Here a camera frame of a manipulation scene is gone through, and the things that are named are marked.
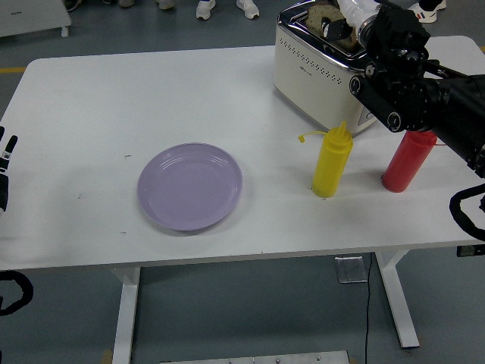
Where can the black table control panel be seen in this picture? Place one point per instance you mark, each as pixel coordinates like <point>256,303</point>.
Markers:
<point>470,251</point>

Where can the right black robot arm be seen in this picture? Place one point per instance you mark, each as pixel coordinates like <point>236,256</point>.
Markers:
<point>417,98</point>

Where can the red squeeze bottle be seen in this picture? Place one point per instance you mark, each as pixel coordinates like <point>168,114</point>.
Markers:
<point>401,170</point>

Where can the white sneaker with stripes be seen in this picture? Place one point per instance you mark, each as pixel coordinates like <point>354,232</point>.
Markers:
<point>432,9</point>

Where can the cream and chrome toaster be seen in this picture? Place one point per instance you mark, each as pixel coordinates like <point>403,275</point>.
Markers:
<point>314,83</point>

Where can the small silver floor plate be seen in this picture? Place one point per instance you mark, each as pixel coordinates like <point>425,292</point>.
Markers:
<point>350,269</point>

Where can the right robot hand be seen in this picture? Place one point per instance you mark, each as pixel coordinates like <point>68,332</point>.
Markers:
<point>352,9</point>

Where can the bread slice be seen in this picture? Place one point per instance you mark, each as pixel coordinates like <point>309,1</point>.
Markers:
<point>316,15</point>

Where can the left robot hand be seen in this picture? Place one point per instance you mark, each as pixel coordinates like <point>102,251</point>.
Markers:
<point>4,189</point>

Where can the purple round plate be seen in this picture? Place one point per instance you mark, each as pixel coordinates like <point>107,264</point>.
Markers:
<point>189,186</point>

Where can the yellow squeeze bottle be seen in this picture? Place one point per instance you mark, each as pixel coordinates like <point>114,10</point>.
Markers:
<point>329,167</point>

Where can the white table leg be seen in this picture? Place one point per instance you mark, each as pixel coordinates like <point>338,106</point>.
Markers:
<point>127,311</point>
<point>398,299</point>

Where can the white low platform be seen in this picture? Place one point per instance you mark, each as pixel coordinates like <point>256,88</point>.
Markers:
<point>30,15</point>

